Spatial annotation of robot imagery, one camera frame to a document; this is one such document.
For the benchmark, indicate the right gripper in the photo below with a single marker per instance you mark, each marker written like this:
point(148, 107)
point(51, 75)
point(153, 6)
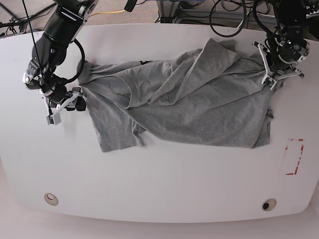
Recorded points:
point(61, 98)

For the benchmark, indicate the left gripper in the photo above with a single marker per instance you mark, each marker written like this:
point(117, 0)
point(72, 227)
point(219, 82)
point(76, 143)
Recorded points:
point(274, 71)

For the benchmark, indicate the grey printed T-shirt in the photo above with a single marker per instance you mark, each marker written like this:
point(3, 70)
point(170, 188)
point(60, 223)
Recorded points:
point(208, 96)

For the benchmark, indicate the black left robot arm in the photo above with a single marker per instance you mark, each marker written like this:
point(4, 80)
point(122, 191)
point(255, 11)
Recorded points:
point(286, 47)

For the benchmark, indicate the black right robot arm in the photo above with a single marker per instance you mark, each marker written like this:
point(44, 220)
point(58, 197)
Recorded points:
point(50, 51)

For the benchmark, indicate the white power strip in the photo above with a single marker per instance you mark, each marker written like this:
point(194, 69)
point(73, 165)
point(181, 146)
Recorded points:
point(312, 12)

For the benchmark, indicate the red tape rectangle marking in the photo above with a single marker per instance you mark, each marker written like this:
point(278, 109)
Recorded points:
point(292, 155)

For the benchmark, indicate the black tripod stand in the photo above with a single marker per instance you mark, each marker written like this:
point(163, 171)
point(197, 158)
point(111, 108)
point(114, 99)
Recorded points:
point(15, 24)

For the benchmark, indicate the open table grommet hole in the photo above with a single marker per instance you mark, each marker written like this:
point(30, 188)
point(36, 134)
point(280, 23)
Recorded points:
point(269, 204)

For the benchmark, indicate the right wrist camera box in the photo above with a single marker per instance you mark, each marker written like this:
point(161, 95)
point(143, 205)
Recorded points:
point(54, 119)

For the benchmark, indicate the aluminium frame stand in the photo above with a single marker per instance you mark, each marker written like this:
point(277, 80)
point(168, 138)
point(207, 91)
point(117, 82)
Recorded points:
point(230, 13)

